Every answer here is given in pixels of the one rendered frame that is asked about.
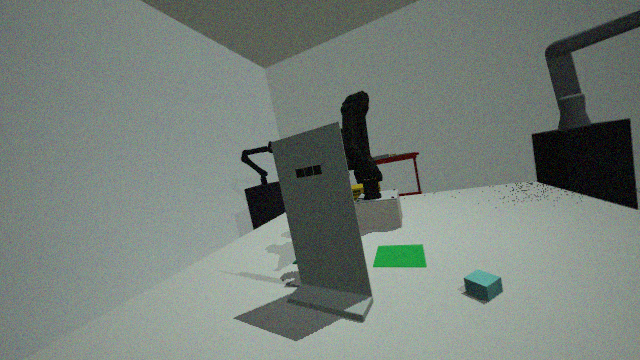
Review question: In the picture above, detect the green square mat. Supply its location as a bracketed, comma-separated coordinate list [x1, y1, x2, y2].
[373, 244, 427, 267]

